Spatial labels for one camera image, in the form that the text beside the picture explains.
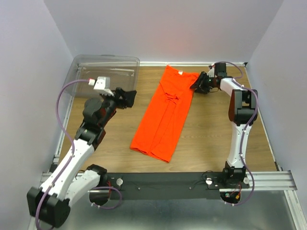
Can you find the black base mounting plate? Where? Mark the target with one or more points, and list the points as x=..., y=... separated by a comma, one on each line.
x=175, y=185

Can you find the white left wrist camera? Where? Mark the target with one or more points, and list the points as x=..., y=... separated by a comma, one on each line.
x=101, y=85

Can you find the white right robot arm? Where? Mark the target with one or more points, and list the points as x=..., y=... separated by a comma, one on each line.
x=242, y=112

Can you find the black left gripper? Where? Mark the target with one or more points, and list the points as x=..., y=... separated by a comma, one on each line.
x=127, y=100

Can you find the orange t shirt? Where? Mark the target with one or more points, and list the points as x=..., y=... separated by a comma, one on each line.
x=160, y=128

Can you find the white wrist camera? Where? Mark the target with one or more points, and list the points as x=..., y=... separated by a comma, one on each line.
x=101, y=85
x=211, y=72

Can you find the clear plastic bin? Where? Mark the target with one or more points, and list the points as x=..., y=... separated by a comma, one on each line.
x=120, y=72

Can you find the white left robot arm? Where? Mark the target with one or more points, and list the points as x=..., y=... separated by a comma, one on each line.
x=51, y=203

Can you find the aluminium frame rail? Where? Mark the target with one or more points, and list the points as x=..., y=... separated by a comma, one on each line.
x=274, y=181

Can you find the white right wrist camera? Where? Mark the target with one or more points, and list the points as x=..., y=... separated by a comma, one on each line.
x=211, y=72

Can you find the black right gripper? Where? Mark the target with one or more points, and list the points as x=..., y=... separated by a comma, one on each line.
x=201, y=77

